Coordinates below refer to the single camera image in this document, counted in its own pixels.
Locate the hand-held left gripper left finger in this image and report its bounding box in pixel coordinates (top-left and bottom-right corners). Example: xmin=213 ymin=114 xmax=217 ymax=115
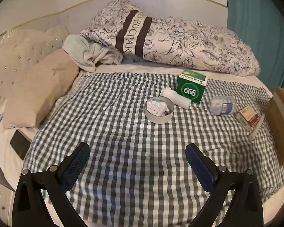
xmin=12 ymin=142 xmax=91 ymax=227

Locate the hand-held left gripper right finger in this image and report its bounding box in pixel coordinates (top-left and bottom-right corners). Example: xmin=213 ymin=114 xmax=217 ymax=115
xmin=185 ymin=143 xmax=264 ymax=227

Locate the clear plastic bottle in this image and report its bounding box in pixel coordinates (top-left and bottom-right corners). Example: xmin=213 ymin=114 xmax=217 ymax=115
xmin=209 ymin=96 xmax=237 ymax=116

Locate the grey round tin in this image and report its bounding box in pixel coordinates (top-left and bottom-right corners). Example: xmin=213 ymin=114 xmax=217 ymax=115
xmin=144 ymin=96 xmax=175 ymax=124

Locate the cigarette pack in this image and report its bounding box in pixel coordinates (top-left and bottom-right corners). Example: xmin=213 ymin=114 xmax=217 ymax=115
xmin=235 ymin=105 xmax=262 ymax=132

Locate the white bandage roll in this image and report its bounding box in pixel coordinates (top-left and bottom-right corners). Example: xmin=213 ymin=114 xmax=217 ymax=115
xmin=160 ymin=88 xmax=192 ymax=110

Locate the white paper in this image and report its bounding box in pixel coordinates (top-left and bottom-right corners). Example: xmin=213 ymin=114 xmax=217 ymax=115
xmin=148 ymin=98 xmax=172 ymax=116

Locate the green medicine box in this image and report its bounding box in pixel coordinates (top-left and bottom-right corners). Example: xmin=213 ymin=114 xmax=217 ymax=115
xmin=176 ymin=69 xmax=208 ymax=105

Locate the green checked blanket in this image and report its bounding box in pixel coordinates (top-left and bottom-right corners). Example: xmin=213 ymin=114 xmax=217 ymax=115
xmin=22 ymin=72 xmax=284 ymax=227

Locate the black tablet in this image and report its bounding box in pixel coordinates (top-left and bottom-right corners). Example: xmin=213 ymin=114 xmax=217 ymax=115
xmin=9 ymin=130 xmax=31 ymax=161

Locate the white bedside cabinet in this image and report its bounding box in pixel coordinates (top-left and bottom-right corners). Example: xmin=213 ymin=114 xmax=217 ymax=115
xmin=0 ymin=177 xmax=17 ymax=221

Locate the beige pillow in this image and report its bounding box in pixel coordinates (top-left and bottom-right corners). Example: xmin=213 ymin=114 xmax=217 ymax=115
xmin=2 ymin=49 xmax=80 ymax=130

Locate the pale green towel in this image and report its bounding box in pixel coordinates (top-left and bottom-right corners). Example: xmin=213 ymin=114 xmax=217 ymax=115
xmin=62 ymin=34 xmax=123 ymax=73

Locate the floral print quilt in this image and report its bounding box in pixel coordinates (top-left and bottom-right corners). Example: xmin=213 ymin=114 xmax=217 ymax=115
xmin=79 ymin=0 xmax=261 ymax=77

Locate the cream tufted cushion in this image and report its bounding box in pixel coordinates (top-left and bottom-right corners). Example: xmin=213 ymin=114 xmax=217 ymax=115
xmin=0 ymin=25 xmax=69 ymax=115

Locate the teal curtain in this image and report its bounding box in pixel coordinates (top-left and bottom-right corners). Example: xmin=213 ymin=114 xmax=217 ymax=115
xmin=226 ymin=0 xmax=284 ymax=93

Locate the white headboard gold trim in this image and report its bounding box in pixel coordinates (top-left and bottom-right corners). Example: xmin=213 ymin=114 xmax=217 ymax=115
xmin=0 ymin=0 xmax=229 ymax=43

